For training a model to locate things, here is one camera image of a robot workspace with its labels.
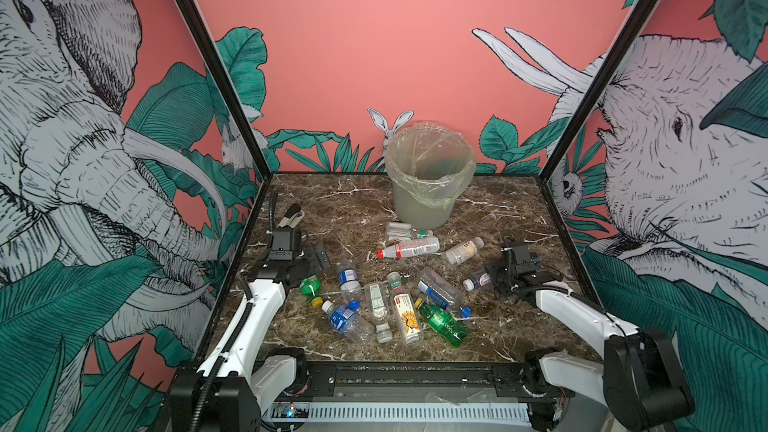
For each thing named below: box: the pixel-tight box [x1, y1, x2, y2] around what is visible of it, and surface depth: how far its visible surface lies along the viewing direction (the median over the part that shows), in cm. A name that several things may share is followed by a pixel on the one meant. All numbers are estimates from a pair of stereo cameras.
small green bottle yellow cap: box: [299, 274, 323, 308], surface depth 87 cm
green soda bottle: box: [414, 297, 469, 348], surface depth 81 cm
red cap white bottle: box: [377, 236, 440, 259], surface depth 97 cm
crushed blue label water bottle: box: [321, 300, 376, 344], surface depth 81 cm
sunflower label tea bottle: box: [387, 271, 423, 345], surface depth 82 cm
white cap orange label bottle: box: [445, 236, 484, 265], surface depth 95 cm
